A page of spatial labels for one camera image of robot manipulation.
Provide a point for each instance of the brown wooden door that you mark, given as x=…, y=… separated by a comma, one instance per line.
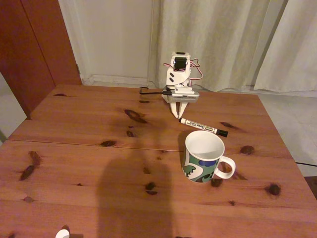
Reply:
x=32, y=49

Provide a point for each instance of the silver webcam box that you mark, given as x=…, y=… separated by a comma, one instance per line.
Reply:
x=184, y=97

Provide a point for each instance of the white base clamp block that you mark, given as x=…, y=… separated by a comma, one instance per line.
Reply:
x=165, y=98

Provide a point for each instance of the small white round object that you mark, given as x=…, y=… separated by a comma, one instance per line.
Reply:
x=62, y=234

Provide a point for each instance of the white marker with black cap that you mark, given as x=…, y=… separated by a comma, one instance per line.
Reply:
x=200, y=126

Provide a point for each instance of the white mug with green pattern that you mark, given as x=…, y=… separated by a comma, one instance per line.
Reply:
x=204, y=148

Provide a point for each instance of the white curtain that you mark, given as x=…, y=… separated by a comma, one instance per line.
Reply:
x=294, y=49
x=213, y=39

